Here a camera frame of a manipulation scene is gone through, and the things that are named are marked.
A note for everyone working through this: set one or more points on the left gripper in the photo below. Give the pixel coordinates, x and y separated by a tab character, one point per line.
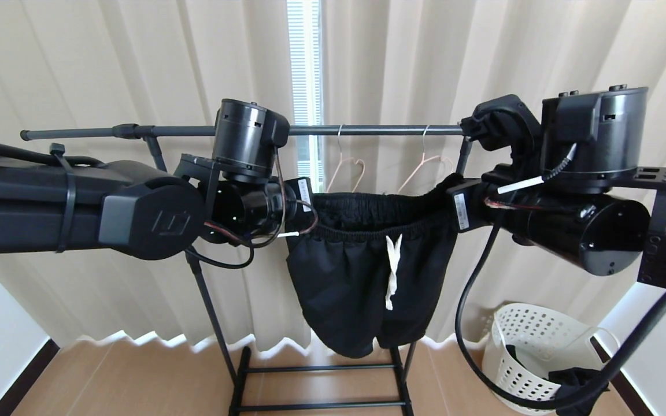
252	205

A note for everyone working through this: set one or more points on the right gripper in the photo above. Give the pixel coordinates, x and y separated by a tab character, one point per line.
587	231

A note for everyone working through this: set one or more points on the pink clothes hanger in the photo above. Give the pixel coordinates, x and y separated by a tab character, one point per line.
333	176
413	176

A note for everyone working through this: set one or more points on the black shorts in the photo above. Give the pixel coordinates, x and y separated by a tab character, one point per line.
344	277

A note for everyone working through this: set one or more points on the black short-sleeved shirt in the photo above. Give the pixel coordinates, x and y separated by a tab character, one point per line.
576	381

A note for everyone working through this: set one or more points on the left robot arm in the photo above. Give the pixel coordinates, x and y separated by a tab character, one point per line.
32	196

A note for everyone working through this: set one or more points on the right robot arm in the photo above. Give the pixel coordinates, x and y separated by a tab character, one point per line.
599	138

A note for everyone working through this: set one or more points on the white laundry basket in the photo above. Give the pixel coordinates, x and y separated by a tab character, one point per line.
532	326

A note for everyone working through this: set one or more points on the black clothes rack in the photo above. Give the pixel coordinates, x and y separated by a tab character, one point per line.
367	130

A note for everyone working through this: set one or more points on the window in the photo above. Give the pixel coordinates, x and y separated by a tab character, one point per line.
304	58

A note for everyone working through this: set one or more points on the beige curtain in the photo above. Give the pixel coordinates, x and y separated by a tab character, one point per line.
425	58
136	69

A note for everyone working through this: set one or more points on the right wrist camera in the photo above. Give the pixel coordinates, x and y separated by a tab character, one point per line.
500	124

